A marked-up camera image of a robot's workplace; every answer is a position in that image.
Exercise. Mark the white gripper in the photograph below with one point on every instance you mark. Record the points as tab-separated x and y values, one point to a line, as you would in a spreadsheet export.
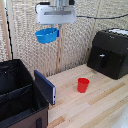
56	15

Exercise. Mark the blue bowl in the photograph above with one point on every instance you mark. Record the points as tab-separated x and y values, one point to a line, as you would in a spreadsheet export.
46	35

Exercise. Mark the red cup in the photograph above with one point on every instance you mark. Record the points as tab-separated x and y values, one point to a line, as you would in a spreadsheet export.
83	85

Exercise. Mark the black fabric storage box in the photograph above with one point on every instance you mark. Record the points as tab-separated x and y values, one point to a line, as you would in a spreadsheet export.
18	96

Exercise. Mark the black case with latch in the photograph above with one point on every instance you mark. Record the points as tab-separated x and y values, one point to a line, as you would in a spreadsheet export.
110	55

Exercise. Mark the blue tablet panel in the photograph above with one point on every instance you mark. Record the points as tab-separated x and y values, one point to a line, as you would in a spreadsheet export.
45	86

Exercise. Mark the wooden post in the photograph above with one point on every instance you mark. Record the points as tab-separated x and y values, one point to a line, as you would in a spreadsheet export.
4	28

